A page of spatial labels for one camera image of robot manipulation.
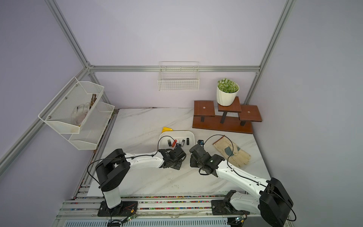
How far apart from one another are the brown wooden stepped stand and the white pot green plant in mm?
56

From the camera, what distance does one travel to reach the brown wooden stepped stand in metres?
0.94

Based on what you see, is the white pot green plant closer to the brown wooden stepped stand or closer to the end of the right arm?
the brown wooden stepped stand

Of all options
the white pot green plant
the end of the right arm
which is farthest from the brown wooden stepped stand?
the end of the right arm

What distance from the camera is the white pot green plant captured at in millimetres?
835
